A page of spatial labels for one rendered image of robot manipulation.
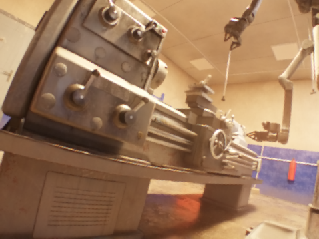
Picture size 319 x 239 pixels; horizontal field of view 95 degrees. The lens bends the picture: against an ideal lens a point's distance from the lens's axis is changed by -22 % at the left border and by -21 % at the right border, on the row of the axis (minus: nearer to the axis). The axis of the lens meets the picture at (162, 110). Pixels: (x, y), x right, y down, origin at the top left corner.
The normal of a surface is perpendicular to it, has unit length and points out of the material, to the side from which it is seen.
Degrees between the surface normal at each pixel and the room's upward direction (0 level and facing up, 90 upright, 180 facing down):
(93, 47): 90
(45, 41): 90
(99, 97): 90
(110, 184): 90
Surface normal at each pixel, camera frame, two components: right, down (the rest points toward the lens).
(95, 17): 0.69, 0.02
